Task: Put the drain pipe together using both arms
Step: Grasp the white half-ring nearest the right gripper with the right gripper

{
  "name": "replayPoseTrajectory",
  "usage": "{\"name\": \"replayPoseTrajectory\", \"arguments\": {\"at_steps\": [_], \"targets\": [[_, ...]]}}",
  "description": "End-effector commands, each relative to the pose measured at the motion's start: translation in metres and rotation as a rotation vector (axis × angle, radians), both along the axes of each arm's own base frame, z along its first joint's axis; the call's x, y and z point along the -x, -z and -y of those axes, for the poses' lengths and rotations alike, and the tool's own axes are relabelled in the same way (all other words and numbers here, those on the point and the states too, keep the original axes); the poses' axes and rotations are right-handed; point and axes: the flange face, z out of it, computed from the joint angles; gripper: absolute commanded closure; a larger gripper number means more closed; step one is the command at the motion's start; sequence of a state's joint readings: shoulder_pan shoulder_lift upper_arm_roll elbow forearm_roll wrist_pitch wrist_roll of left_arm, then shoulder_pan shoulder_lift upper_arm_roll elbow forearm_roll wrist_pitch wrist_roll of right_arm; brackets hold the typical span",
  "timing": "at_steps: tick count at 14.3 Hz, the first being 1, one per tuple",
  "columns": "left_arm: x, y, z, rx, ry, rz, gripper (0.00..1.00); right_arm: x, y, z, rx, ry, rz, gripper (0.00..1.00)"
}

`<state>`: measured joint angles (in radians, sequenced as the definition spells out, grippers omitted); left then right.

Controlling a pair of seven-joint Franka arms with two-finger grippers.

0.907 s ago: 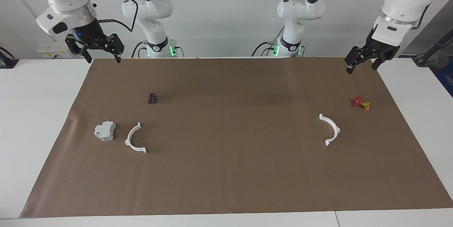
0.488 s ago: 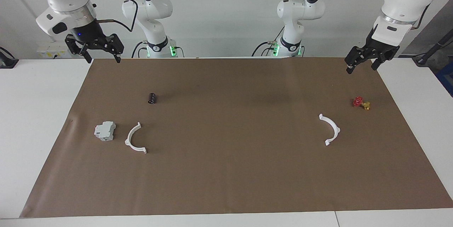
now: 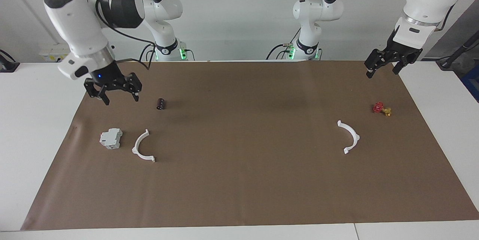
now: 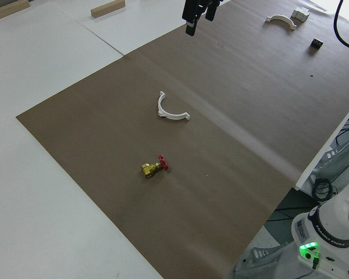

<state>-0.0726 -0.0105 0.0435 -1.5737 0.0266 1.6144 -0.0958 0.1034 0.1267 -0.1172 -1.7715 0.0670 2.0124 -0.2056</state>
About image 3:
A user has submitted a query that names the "white half-ring pipe clamp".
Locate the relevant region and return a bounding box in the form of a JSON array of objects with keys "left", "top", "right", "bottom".
[
  {"left": 132, "top": 129, "right": 156, "bottom": 163},
  {"left": 337, "top": 120, "right": 360, "bottom": 154}
]

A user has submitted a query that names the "grey circuit breaker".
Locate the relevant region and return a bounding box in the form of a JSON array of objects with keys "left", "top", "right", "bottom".
[{"left": 99, "top": 128, "right": 123, "bottom": 150}]

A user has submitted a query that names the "black stand pole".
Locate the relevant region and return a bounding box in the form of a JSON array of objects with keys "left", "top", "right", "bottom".
[{"left": 436, "top": 31, "right": 479, "bottom": 70}]

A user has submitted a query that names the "blue box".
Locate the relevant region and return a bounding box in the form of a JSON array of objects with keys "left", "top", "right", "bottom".
[{"left": 461, "top": 64, "right": 479, "bottom": 103}]

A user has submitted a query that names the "black desk clamp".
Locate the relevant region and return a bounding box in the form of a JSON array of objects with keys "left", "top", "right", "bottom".
[{"left": 0, "top": 49, "right": 20, "bottom": 73}]

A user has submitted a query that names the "brown paper table mat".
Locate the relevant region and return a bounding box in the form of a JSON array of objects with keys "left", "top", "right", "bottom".
[{"left": 21, "top": 60, "right": 479, "bottom": 231}]

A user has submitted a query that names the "red-handled brass valve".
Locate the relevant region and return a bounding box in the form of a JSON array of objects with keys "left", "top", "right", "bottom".
[{"left": 372, "top": 102, "right": 392, "bottom": 117}]

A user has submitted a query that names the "black base cable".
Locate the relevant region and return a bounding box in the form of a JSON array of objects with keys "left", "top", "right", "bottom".
[
  {"left": 266, "top": 44, "right": 289, "bottom": 60},
  {"left": 140, "top": 44, "right": 155, "bottom": 62}
]

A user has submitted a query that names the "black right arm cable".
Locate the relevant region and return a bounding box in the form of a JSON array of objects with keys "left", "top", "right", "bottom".
[{"left": 95, "top": 0, "right": 156, "bottom": 70}]

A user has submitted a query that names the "white wall socket box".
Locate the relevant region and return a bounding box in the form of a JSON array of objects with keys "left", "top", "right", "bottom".
[{"left": 39, "top": 44, "right": 71, "bottom": 63}]

